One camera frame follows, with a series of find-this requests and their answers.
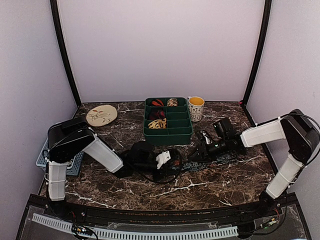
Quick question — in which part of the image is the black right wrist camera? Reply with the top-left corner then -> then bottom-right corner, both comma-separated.
213,117 -> 237,140

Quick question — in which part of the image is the yellow patterned rolled tie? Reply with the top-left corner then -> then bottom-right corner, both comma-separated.
148,118 -> 167,129

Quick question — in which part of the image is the white slotted cable duct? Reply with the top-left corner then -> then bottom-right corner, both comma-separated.
31,213 -> 239,240

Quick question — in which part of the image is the round bird-pattern plate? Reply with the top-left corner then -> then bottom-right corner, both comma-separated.
85,104 -> 118,127

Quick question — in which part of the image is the black frame post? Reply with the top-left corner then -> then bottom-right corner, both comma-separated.
241,0 -> 272,108
49,0 -> 82,108

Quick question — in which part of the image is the red navy striped rolled tie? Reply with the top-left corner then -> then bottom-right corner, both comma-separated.
149,98 -> 164,107

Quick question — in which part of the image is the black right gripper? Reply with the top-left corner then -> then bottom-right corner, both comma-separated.
188,137 -> 229,163

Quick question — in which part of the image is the white mug yellow inside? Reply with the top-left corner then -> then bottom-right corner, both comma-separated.
187,96 -> 205,122

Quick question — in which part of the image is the black front rail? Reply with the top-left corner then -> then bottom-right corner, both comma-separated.
29,194 -> 298,228

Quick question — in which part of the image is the dark floral necktie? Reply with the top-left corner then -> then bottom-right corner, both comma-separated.
168,152 -> 239,173

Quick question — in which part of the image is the left black frame post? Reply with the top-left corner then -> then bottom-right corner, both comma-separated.
49,0 -> 82,108

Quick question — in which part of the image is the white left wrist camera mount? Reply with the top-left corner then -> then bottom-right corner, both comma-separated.
155,150 -> 171,170

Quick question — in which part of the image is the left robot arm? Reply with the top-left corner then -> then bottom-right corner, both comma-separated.
44,117 -> 183,218

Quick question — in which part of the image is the floral cream rolled tie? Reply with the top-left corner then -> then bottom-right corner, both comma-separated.
167,98 -> 179,107

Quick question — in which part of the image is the green compartment organizer tray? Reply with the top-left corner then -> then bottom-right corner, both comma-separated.
143,97 -> 193,146

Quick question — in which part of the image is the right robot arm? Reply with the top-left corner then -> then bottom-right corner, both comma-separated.
188,109 -> 320,217

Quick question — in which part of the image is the right black frame post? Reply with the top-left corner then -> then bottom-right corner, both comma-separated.
241,0 -> 272,108

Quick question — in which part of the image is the light blue plastic basket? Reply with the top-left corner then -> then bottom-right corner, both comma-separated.
35,139 -> 84,176

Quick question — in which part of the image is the maroon navy striped rolled tie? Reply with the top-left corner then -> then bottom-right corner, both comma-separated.
148,110 -> 166,120

